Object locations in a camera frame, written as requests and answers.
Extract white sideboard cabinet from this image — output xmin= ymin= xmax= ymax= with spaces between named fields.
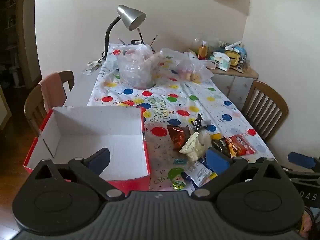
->
xmin=210 ymin=62 xmax=259 ymax=110

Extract orange bottle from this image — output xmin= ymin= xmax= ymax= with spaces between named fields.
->
xmin=197 ymin=41 xmax=208 ymax=60

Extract dark shelf unit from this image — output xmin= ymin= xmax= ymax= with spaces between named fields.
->
xmin=0 ymin=0 xmax=25 ymax=88

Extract red snack packet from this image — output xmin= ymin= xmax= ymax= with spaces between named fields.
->
xmin=226 ymin=134 xmax=257 ymax=157

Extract clear plastic bag with biscuits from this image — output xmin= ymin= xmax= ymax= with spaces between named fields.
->
xmin=160 ymin=47 xmax=214 ymax=83

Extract silver desk lamp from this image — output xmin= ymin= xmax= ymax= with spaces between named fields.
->
xmin=101 ymin=4 xmax=147 ymax=63

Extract cream snack packet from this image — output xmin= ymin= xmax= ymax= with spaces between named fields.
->
xmin=179 ymin=131 xmax=212 ymax=162

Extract copper foil snack packet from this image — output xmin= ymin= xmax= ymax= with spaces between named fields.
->
xmin=167 ymin=124 xmax=192 ymax=152

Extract balloon print tablecloth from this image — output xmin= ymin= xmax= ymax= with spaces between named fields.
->
xmin=86 ymin=43 xmax=275 ymax=192

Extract dark brown snack packet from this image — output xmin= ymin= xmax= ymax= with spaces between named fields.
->
xmin=191 ymin=114 xmax=213 ymax=133

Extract large clear plastic bag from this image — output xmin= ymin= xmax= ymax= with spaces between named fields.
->
xmin=115 ymin=44 xmax=163 ymax=89

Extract black gold snack packet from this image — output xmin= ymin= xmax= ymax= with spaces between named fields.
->
xmin=212 ymin=137 xmax=233 ymax=158

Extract blue white snack packet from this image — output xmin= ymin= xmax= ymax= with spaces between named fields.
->
xmin=184 ymin=159 xmax=218 ymax=188

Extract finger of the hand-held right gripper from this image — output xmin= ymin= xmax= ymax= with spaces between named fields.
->
xmin=284 ymin=169 xmax=320 ymax=184
xmin=288 ymin=152 xmax=320 ymax=173

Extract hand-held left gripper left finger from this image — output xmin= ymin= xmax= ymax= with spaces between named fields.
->
xmin=35 ymin=148 xmax=123 ymax=201

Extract green wrapped candy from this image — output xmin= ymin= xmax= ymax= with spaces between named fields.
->
xmin=172 ymin=176 xmax=187 ymax=190

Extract yellow box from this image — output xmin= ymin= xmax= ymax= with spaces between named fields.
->
xmin=224 ymin=50 xmax=242 ymax=67

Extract red cardboard box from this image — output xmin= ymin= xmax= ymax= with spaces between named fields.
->
xmin=23 ymin=106 xmax=152 ymax=193

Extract wooden chair with cloth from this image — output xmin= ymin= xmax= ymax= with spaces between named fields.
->
xmin=24 ymin=70 xmax=75 ymax=135

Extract small printed packet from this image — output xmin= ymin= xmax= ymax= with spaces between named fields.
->
xmin=84 ymin=60 xmax=101 ymax=74

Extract pink cloth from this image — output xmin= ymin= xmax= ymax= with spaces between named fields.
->
xmin=39 ymin=72 xmax=67 ymax=113

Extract wooden slat-back chair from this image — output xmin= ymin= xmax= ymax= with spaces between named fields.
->
xmin=241 ymin=80 xmax=289 ymax=140

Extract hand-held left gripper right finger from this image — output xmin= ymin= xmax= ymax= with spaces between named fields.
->
xmin=191 ymin=147 xmax=290 ymax=201

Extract tissue box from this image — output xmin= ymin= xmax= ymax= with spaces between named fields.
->
xmin=209 ymin=52 xmax=231 ymax=71

